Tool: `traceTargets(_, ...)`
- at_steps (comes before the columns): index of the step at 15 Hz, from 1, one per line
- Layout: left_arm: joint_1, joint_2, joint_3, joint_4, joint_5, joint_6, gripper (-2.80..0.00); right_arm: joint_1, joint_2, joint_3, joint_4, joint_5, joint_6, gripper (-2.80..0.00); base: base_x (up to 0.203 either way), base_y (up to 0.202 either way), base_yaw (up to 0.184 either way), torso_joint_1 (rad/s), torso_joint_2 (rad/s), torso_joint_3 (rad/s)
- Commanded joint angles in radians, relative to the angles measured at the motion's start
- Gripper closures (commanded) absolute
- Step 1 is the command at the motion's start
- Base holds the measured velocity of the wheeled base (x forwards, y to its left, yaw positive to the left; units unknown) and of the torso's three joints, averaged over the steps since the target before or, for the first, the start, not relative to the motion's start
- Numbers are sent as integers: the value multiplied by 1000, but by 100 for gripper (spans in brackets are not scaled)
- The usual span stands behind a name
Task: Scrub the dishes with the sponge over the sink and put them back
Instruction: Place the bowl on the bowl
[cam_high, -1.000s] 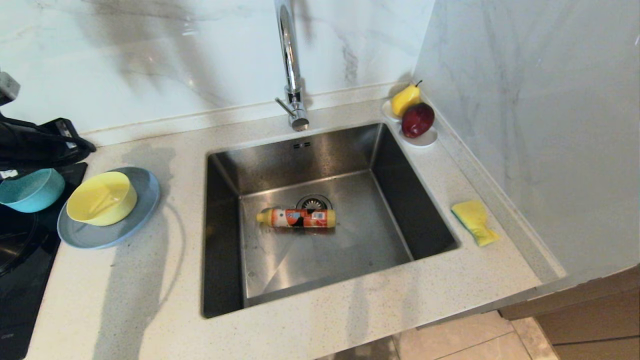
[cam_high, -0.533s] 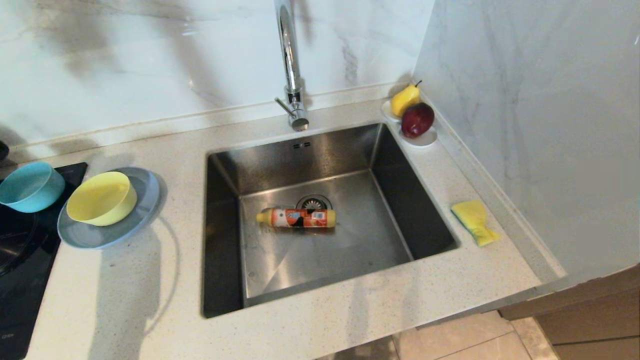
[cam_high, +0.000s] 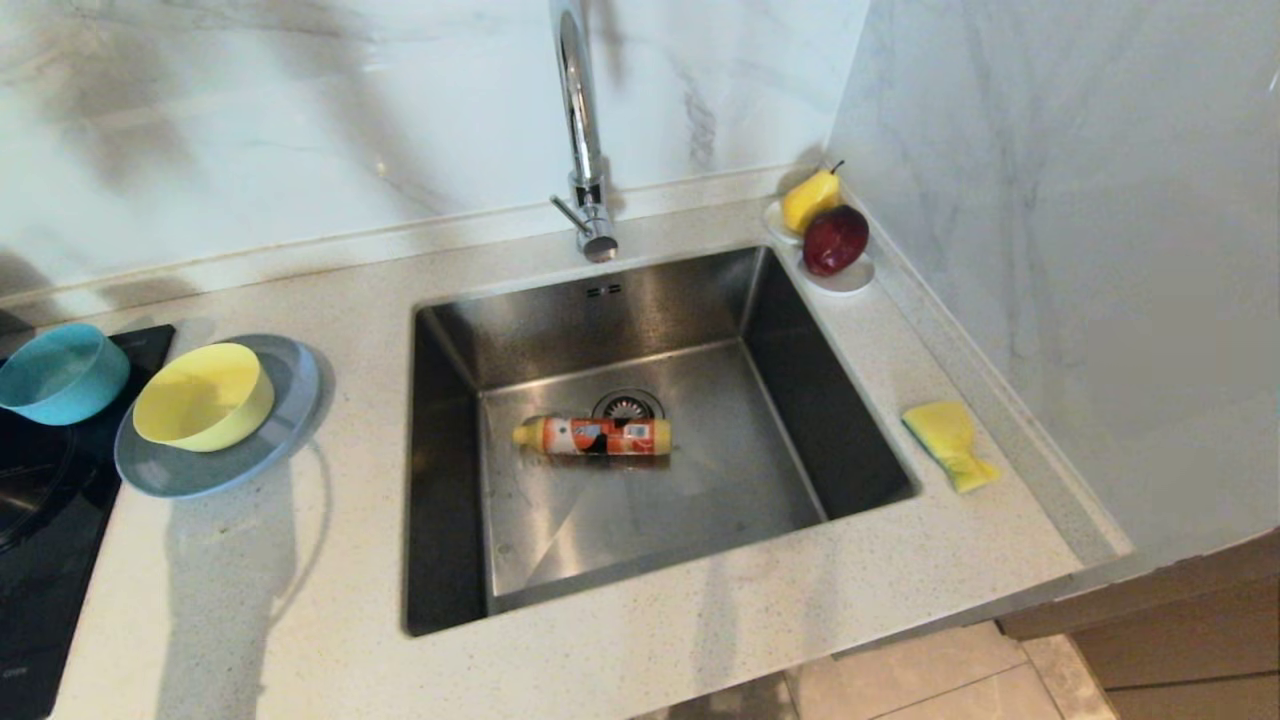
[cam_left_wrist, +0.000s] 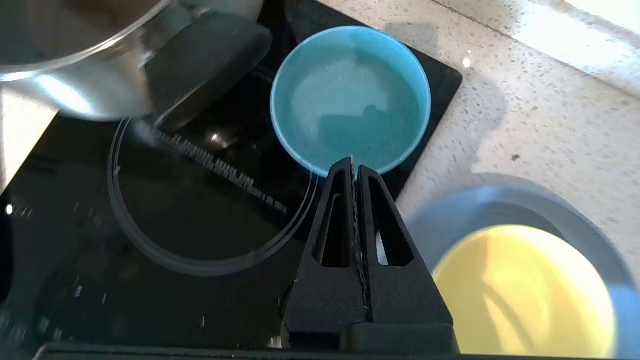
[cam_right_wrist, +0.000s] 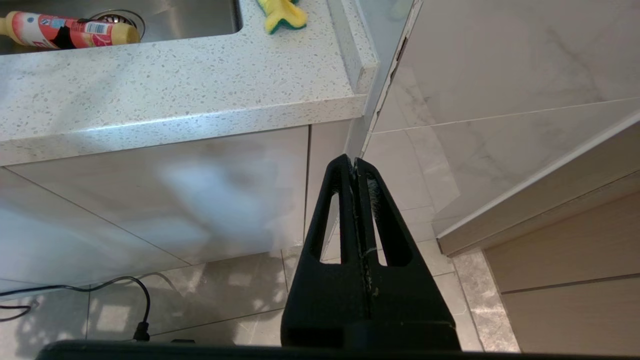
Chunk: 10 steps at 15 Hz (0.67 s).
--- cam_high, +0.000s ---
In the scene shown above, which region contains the metal sink drain strainer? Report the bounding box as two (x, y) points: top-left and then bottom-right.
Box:
(591, 389), (667, 423)

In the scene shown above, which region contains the black induction cooktop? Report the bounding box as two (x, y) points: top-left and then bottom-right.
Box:
(0, 324), (177, 720)

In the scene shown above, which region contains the pale yellow bowl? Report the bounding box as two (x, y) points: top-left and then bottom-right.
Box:
(132, 343), (275, 453)

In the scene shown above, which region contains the orange dish soap bottle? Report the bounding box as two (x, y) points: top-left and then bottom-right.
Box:
(512, 417), (673, 459)

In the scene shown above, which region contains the dark red apple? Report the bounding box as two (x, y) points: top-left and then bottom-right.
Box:
(803, 204), (872, 277)

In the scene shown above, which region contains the chrome faucet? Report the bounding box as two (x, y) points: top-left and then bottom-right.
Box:
(550, 0), (621, 264)

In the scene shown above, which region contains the light blue bowl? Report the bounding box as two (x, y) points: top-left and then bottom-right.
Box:
(0, 322), (132, 426)

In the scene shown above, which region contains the yellow sponge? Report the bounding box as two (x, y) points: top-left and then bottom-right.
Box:
(902, 400), (1000, 493)

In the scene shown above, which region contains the stainless steel sink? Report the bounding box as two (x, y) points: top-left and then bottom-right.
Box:
(404, 245), (921, 638)

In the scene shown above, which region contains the yellow pear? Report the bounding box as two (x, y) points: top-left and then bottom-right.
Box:
(781, 160), (847, 236)

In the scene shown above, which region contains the blue-grey plate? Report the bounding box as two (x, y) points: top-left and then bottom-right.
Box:
(114, 333), (323, 499)

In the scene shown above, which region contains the wooden cabinet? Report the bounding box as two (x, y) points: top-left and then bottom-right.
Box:
(995, 528), (1280, 720)

